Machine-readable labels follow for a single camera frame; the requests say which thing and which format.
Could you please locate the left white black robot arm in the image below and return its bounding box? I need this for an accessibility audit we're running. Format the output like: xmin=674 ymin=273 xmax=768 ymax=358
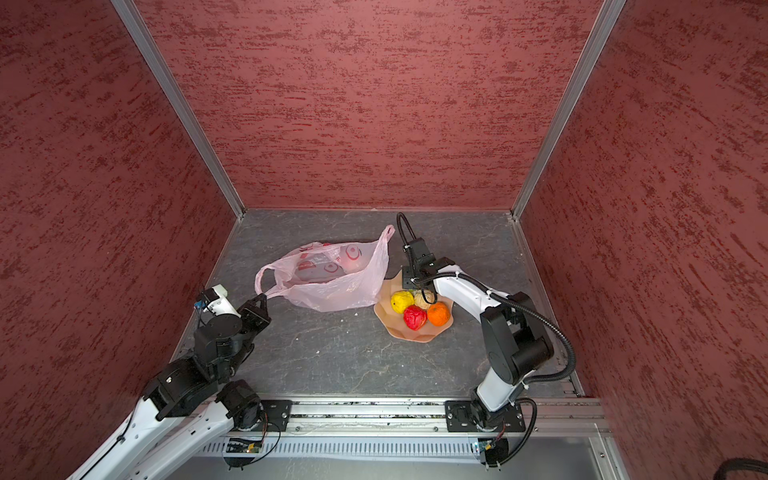
xmin=71 ymin=285 xmax=271 ymax=479

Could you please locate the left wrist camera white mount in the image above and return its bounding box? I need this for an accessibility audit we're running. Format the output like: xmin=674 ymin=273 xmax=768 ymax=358
xmin=194 ymin=284 xmax=240 ymax=320

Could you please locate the aluminium front rail frame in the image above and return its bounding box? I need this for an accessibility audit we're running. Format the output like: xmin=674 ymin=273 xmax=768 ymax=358
xmin=122 ymin=394 xmax=610 ymax=438

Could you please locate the left small circuit board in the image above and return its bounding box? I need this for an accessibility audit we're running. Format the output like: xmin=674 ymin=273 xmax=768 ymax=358
xmin=226 ymin=438 xmax=263 ymax=454

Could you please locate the aluminium corner post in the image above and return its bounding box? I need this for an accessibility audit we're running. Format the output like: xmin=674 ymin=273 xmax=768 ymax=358
xmin=510 ymin=0 xmax=629 ymax=221
xmin=111 ymin=0 xmax=247 ymax=222

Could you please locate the black corrugated hose corner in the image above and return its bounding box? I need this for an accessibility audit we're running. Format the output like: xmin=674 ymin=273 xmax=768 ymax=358
xmin=713 ymin=458 xmax=768 ymax=480

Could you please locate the right aluminium corner post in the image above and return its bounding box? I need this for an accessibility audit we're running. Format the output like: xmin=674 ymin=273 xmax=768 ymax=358
xmin=510 ymin=0 xmax=629 ymax=221

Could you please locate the yellow fake lemon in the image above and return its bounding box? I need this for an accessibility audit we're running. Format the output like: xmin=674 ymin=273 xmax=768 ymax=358
xmin=390 ymin=290 xmax=415 ymax=315

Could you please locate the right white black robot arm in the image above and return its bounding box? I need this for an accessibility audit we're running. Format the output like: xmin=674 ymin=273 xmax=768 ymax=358
xmin=403 ymin=238 xmax=561 ymax=431

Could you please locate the peach scalloped plate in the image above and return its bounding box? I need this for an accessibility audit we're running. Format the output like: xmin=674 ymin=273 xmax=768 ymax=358
xmin=374 ymin=271 xmax=454 ymax=343

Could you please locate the small circuit board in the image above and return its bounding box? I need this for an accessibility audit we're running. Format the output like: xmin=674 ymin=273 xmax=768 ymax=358
xmin=226 ymin=438 xmax=263 ymax=454
xmin=473 ymin=438 xmax=509 ymax=457

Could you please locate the red fake apple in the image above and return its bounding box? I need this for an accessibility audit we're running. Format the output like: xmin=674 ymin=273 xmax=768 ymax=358
xmin=403 ymin=305 xmax=428 ymax=331

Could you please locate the orange fake tangerine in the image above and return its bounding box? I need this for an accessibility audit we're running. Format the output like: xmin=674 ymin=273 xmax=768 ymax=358
xmin=427 ymin=302 xmax=451 ymax=327

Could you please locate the right small circuit board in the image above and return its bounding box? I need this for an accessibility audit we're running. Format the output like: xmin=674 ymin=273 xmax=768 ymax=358
xmin=473 ymin=438 xmax=509 ymax=457

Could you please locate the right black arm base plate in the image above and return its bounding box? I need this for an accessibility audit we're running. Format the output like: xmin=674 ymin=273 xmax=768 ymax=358
xmin=444 ymin=400 xmax=526 ymax=433

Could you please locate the left aluminium corner post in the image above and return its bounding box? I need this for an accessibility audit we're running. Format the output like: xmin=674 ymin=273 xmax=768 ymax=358
xmin=111 ymin=0 xmax=247 ymax=222

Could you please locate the white slotted cable duct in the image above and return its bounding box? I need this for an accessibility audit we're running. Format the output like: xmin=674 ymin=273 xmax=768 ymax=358
xmin=196 ymin=436 xmax=480 ymax=462

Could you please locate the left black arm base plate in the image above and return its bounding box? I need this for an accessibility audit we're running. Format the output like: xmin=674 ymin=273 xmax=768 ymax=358
xmin=254 ymin=399 xmax=294 ymax=433

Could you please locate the pink plastic shopping bag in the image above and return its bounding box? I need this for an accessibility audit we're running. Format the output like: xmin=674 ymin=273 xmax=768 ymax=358
xmin=254 ymin=225 xmax=395 ymax=312

